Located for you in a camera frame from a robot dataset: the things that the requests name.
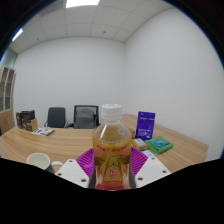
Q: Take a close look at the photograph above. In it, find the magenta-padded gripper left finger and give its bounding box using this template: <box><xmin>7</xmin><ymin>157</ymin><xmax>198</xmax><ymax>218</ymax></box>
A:
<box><xmin>54</xmin><ymin>147</ymin><xmax>98</xmax><ymax>189</ymax></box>

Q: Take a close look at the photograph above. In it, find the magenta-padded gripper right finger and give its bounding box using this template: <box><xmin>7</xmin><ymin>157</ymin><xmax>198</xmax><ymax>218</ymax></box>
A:
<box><xmin>128</xmin><ymin>146</ymin><xmax>172</xmax><ymax>189</ymax></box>

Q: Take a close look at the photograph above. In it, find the yellow drink bottle white cap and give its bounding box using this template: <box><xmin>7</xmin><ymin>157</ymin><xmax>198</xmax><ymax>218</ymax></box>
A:
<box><xmin>92</xmin><ymin>103</ymin><xmax>133</xmax><ymax>191</ymax></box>

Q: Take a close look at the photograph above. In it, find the small blue pack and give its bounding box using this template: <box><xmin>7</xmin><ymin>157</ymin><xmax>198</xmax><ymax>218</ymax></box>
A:
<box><xmin>141</xmin><ymin>149</ymin><xmax>157</xmax><ymax>159</ymax></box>

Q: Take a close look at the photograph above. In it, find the small tan box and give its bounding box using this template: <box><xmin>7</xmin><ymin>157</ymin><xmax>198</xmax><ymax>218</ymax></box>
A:
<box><xmin>131</xmin><ymin>137</ymin><xmax>149</xmax><ymax>151</ymax></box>

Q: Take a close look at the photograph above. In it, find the green floral mug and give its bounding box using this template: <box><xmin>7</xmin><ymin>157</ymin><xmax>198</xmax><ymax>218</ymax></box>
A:
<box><xmin>26</xmin><ymin>152</ymin><xmax>64</xmax><ymax>175</ymax></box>

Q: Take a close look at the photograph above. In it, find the purple standing pouch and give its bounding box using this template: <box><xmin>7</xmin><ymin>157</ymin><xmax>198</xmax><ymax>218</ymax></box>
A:
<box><xmin>134</xmin><ymin>110</ymin><xmax>156</xmax><ymax>141</ymax></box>

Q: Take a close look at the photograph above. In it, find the white printed leaflet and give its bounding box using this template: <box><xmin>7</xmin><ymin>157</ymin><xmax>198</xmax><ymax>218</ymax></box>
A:
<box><xmin>31</xmin><ymin>127</ymin><xmax>55</xmax><ymax>137</ymax></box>

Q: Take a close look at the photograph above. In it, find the black mesh office chair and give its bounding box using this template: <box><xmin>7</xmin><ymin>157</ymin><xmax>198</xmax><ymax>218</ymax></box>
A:
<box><xmin>68</xmin><ymin>104</ymin><xmax>101</xmax><ymax>130</ymax></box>

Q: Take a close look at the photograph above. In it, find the wooden side cabinet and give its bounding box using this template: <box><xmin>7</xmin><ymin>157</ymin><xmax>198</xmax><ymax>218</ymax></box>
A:
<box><xmin>121</xmin><ymin>113</ymin><xmax>139</xmax><ymax>131</ymax></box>

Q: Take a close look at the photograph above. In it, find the black padded office chair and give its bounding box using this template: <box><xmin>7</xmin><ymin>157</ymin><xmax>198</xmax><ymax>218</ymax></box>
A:
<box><xmin>44</xmin><ymin>106</ymin><xmax>67</xmax><ymax>129</ymax></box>

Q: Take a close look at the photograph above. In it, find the large dark brown box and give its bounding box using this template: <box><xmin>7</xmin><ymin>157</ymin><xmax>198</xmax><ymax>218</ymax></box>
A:
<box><xmin>20</xmin><ymin>109</ymin><xmax>39</xmax><ymax>132</ymax></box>

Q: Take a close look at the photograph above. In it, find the small dark brown box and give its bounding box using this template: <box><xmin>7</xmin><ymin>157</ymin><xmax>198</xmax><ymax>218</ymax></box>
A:
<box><xmin>15</xmin><ymin>111</ymin><xmax>24</xmax><ymax>129</ymax></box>

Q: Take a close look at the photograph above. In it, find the small ceiling light panel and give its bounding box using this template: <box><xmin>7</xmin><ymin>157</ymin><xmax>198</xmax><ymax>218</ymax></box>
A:
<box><xmin>11</xmin><ymin>27</ymin><xmax>24</xmax><ymax>42</ymax></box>

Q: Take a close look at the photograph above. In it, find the large ceiling light panel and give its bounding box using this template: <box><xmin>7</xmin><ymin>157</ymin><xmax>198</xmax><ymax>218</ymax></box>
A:
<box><xmin>65</xmin><ymin>0</ymin><xmax>101</xmax><ymax>9</ymax></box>

